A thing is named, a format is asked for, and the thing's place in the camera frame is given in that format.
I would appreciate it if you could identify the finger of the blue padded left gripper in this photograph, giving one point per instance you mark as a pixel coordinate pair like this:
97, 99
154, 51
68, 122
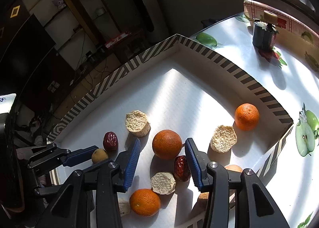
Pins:
106, 166
77, 157

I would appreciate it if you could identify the orange tangerine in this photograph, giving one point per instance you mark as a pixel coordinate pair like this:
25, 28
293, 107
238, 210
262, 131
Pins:
247, 117
167, 144
145, 202

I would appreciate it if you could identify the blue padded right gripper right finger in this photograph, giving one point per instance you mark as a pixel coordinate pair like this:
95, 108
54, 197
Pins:
197, 162

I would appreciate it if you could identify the beige cut corn-like piece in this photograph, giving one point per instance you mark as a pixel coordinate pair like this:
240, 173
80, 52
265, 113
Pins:
124, 207
223, 139
163, 183
137, 123

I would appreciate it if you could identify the red jujube date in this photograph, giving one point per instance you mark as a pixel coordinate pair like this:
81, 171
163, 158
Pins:
181, 169
110, 141

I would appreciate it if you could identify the fruit print tablecloth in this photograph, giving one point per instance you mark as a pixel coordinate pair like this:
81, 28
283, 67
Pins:
285, 85

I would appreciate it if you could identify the dark red glass bottle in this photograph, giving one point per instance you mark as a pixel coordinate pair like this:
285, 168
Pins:
264, 31

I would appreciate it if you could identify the brown longan fruit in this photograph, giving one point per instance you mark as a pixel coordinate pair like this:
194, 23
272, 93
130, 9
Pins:
203, 199
235, 168
99, 155

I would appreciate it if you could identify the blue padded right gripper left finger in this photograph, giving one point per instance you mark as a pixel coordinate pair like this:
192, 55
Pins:
127, 161

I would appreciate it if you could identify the striped cardboard tray box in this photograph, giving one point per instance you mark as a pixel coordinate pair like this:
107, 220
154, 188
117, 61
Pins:
182, 86

